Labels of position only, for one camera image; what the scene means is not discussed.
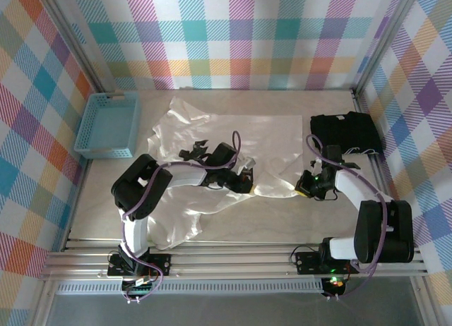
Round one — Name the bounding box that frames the blue plastic basket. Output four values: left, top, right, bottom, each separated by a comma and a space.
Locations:
73, 91, 143, 160

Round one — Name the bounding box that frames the electronics board with LEDs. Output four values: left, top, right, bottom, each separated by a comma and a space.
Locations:
321, 274, 349, 301

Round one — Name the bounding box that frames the aluminium side rail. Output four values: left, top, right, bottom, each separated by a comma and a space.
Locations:
61, 159, 93, 251
352, 89, 403, 249

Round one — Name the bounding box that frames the black folded t-shirt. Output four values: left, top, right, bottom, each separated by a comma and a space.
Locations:
309, 110, 384, 157

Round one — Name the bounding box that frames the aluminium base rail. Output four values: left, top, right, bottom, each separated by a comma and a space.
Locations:
40, 247, 428, 281

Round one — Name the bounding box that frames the electronics board with wires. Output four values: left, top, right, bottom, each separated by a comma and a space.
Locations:
107, 264, 166, 305

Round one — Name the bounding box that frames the white t-shirt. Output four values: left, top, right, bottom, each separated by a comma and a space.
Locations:
146, 95, 304, 251

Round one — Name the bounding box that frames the grey slotted cable duct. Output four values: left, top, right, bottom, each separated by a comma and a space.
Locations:
56, 282, 324, 294

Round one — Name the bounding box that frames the aluminium frame post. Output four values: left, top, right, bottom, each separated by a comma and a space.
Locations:
351, 0, 424, 97
37, 0, 123, 96

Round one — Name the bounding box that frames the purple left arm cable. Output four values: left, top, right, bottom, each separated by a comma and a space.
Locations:
121, 130, 243, 267

